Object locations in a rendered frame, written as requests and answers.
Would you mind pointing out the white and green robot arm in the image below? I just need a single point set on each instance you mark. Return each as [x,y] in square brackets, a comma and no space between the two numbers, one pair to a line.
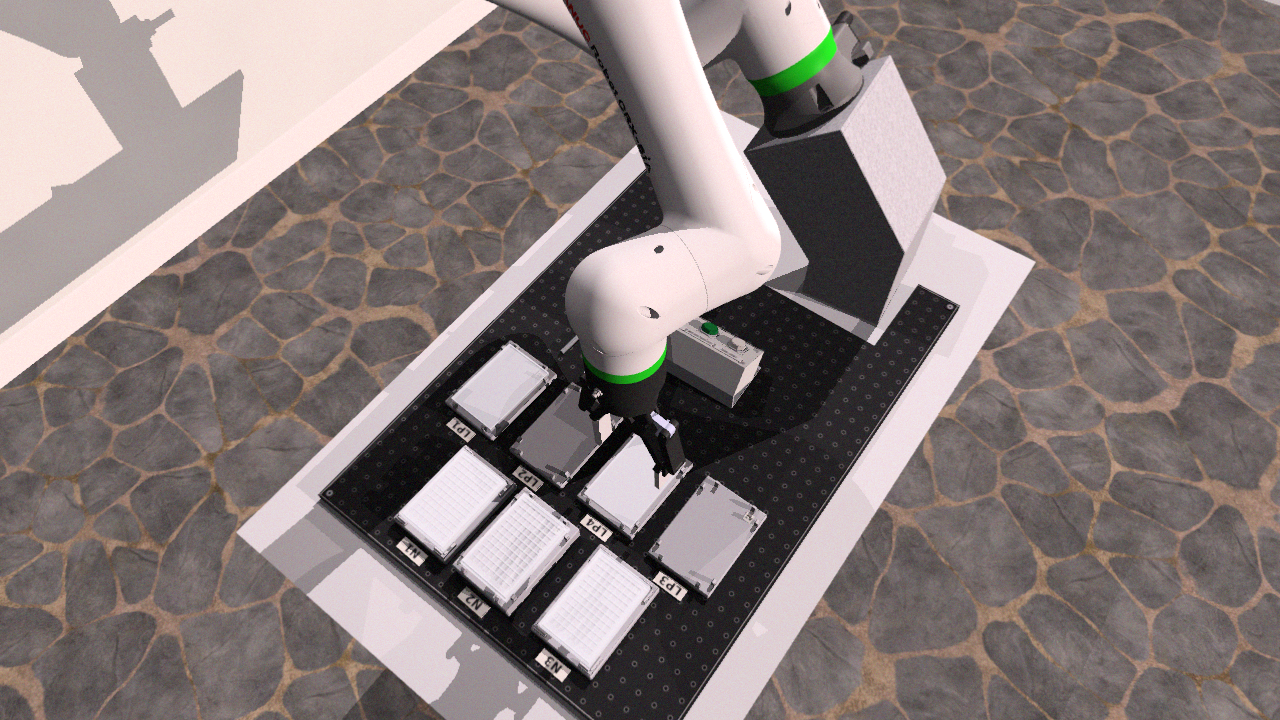
[718,239]

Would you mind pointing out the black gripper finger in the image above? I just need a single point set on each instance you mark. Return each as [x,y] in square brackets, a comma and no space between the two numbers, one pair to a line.
[600,417]
[662,440]

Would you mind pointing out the white deck label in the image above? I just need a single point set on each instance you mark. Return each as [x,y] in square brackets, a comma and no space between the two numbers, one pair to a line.
[528,478]
[462,430]
[473,602]
[596,527]
[670,585]
[412,551]
[553,665]

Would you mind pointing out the grey operator panel with coloured buttons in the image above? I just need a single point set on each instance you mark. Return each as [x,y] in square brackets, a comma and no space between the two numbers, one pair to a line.
[712,360]

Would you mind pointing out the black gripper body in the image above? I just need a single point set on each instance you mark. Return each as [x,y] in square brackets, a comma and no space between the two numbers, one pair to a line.
[641,412]

